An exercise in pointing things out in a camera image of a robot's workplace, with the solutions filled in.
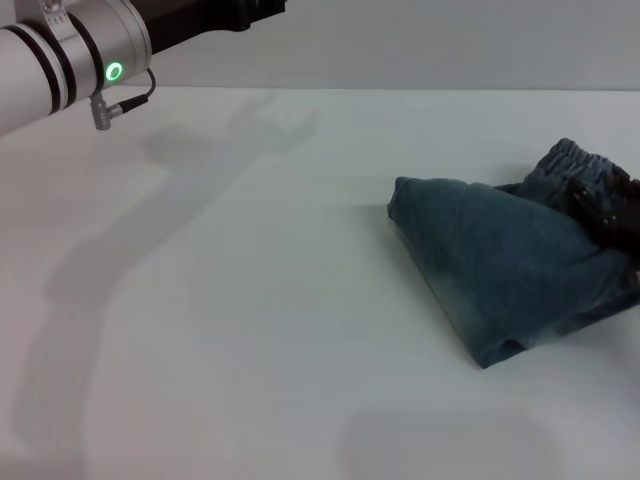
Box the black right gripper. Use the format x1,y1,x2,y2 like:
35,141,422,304
569,168,640,250

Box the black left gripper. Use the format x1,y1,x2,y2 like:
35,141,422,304
127,0,289,57

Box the blue denim shorts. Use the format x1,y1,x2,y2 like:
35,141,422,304
387,137,640,370

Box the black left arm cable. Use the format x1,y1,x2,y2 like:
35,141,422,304
89,66,157,132

